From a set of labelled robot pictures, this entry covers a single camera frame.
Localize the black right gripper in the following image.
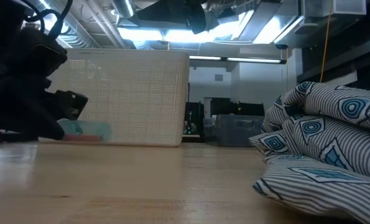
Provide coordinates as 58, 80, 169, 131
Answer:
134, 0, 217, 35

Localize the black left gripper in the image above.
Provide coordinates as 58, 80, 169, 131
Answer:
0, 27, 89, 141

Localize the teal pill bottle red label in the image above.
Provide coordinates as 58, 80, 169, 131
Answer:
56, 118, 113, 143

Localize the blue patterned cloth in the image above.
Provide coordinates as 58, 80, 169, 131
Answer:
248, 81, 370, 224

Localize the large white plastic bin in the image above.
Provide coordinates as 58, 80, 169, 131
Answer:
46, 48, 191, 147

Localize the small grey translucent bin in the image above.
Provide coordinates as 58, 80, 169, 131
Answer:
202, 114, 266, 147

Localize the long ceiling light fixture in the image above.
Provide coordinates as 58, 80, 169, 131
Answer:
189, 55, 287, 65

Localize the black computer tower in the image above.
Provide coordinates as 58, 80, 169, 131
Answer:
184, 101, 205, 136

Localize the long yellow power cable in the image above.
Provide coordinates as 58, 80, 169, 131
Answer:
320, 0, 334, 83

